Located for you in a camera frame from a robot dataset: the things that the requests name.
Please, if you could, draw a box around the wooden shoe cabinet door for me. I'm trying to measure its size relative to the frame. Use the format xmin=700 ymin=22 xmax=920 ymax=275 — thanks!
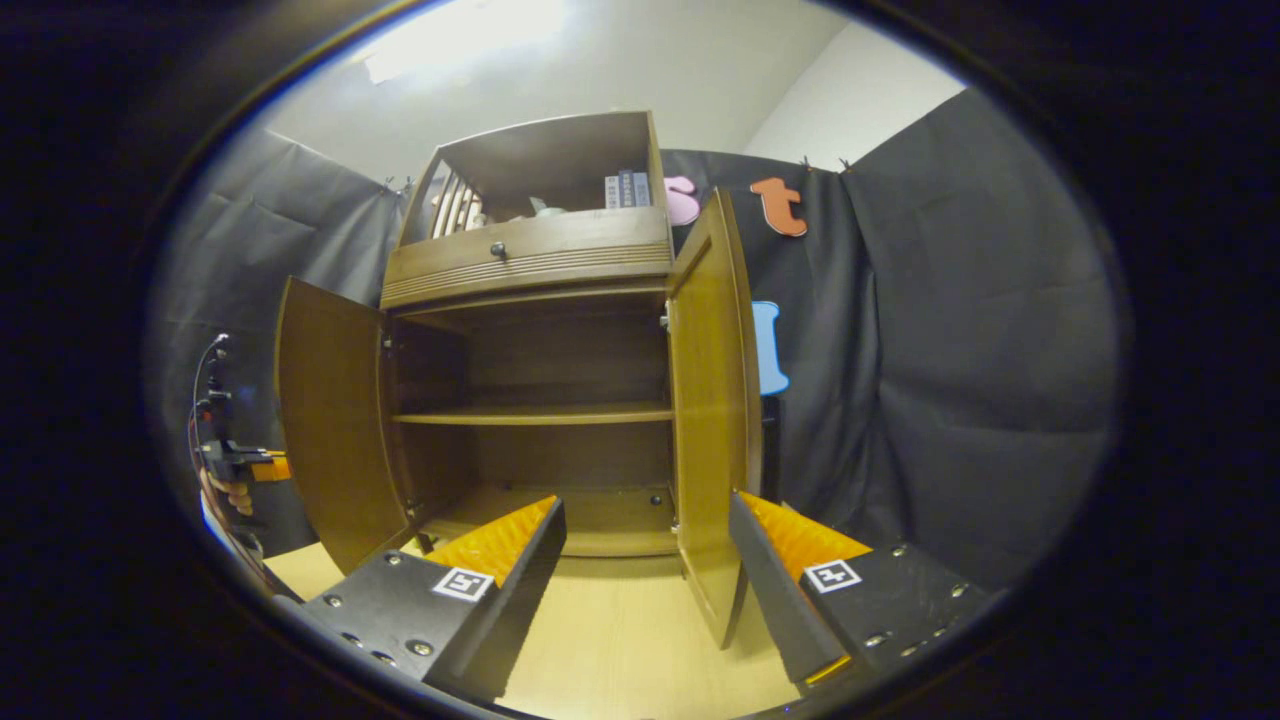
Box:
xmin=664 ymin=186 xmax=764 ymax=652
xmin=274 ymin=276 xmax=417 ymax=577

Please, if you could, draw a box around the black backdrop cloth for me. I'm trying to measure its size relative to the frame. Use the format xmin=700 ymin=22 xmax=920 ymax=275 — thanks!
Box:
xmin=145 ymin=87 xmax=1121 ymax=593

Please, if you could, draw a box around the blue grey book set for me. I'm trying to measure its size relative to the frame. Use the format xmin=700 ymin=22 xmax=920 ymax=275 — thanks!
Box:
xmin=603 ymin=169 xmax=654 ymax=210

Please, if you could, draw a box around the wooden cabinet shelf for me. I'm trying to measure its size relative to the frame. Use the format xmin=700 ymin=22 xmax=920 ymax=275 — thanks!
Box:
xmin=392 ymin=401 xmax=675 ymax=429

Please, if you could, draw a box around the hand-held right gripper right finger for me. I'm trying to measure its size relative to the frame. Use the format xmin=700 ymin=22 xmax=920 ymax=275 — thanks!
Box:
xmin=727 ymin=489 xmax=993 ymax=687

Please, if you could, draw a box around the wooden cabinet drawer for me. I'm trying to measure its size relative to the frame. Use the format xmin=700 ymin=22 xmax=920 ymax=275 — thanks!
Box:
xmin=379 ymin=206 xmax=674 ymax=312

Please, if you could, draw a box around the thin grey cable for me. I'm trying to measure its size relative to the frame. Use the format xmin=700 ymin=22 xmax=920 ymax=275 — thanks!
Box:
xmin=189 ymin=333 xmax=232 ymax=451

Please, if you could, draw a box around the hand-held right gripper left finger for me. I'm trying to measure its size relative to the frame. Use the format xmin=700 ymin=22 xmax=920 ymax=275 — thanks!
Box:
xmin=298 ymin=495 xmax=568 ymax=703

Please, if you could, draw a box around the wooden double-door shoe cabinet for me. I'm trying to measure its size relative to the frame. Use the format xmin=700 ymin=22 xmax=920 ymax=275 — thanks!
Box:
xmin=274 ymin=110 xmax=764 ymax=652

